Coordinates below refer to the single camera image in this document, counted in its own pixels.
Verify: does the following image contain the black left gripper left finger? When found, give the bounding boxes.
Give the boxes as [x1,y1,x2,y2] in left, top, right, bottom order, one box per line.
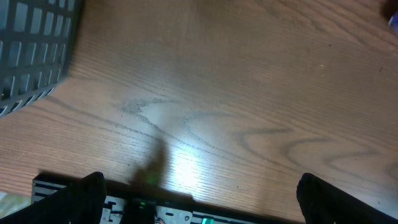
[1,172,106,224]

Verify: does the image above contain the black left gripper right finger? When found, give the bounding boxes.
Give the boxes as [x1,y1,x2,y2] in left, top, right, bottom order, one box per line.
[297,173,397,224]

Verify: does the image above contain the red purple pad package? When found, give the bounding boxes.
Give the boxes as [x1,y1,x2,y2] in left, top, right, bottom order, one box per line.
[388,12,398,33]

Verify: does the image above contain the dark grey plastic basket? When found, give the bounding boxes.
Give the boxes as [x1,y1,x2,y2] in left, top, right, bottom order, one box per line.
[1,0,84,116]

